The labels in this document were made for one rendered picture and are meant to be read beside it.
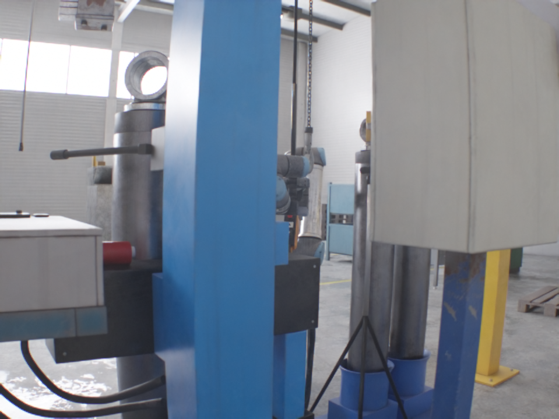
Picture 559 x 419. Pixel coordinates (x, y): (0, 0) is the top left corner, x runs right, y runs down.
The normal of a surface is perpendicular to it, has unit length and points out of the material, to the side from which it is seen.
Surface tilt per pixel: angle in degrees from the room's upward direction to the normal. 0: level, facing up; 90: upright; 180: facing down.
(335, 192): 90
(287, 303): 90
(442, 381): 90
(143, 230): 90
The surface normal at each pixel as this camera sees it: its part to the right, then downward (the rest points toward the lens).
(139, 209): 0.08, 0.04
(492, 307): -0.81, 0.00
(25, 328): 0.59, 0.05
